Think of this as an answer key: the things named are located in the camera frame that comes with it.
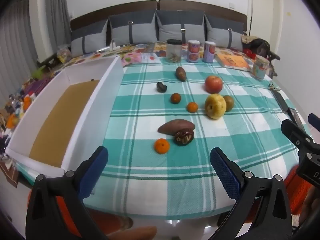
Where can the dark brown sweet potato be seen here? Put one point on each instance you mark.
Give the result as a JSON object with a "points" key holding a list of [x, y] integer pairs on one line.
{"points": [[180, 73]]}

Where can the dark wooden stool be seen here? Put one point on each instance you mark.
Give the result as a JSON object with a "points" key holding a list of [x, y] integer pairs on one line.
{"points": [[47, 62]]}

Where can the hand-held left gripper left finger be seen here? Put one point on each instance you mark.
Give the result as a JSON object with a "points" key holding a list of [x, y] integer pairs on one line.
{"points": [[93, 172]]}

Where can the white door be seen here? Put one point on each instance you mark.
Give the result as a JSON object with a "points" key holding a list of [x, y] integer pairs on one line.
{"points": [[265, 10]]}

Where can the long black flat device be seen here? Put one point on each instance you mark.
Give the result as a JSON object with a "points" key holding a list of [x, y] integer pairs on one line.
{"points": [[281, 101]]}

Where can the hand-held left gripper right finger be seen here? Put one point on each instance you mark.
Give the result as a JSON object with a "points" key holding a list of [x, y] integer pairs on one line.
{"points": [[225, 172]]}

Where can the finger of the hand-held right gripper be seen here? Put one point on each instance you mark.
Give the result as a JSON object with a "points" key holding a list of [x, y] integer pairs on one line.
{"points": [[293, 132], [313, 120]]}

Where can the orange tangerine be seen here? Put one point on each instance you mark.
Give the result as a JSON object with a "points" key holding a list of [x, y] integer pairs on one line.
{"points": [[161, 146], [192, 107]]}

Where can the white card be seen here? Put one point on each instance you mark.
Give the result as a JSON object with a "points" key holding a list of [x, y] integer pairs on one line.
{"points": [[150, 57]]}

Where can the reddish sweet potato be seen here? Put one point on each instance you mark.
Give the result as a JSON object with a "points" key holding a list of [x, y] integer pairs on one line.
{"points": [[175, 127]]}

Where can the dark red small tangerine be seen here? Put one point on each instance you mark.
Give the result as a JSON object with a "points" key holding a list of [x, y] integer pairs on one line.
{"points": [[175, 98]]}

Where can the white wall switch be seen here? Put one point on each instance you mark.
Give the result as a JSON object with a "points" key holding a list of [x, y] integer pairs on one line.
{"points": [[232, 5]]}

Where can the yellow apple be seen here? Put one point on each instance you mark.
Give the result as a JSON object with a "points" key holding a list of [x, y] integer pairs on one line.
{"points": [[215, 106]]}

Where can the green checked cloth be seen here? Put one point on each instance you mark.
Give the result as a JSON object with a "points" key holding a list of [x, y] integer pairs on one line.
{"points": [[175, 180]]}

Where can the black bag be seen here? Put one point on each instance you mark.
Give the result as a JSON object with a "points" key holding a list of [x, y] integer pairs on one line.
{"points": [[260, 45]]}

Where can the orange labelled canister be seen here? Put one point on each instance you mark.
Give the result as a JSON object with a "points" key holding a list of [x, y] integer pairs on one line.
{"points": [[209, 52], [193, 51]]}

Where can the clear jar with black lid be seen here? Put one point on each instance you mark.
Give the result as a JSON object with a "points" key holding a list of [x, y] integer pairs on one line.
{"points": [[174, 50]]}

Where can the red apple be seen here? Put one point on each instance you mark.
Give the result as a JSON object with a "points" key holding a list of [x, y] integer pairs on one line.
{"points": [[213, 84]]}

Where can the orange book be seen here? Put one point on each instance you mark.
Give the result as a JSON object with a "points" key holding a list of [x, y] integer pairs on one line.
{"points": [[233, 61]]}

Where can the white cardboard box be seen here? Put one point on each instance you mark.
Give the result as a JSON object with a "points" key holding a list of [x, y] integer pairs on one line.
{"points": [[95, 100]]}

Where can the clear plastic snack bag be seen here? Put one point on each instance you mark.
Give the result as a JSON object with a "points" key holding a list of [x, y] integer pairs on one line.
{"points": [[63, 55]]}

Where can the purple folders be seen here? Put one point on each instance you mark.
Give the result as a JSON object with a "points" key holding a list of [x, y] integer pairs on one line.
{"points": [[37, 86]]}

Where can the striped hair clip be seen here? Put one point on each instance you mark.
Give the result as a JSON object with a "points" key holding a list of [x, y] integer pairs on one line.
{"points": [[271, 86]]}

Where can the floral bedspread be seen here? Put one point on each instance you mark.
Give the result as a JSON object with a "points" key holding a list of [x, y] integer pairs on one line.
{"points": [[147, 48]]}

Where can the grey pillow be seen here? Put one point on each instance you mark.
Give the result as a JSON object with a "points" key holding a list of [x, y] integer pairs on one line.
{"points": [[131, 31], [87, 40], [181, 27], [223, 33]]}

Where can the person's right forearm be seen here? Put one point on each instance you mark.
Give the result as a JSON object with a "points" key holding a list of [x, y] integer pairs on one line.
{"points": [[311, 205]]}

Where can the cracked dark mangosteen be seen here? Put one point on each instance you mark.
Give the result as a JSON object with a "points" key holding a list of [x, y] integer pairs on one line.
{"points": [[184, 137]]}

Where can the green-brown round fruit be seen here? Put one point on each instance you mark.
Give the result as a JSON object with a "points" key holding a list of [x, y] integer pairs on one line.
{"points": [[230, 103]]}

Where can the green cushion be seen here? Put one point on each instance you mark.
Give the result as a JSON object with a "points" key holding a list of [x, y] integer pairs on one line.
{"points": [[37, 73]]}

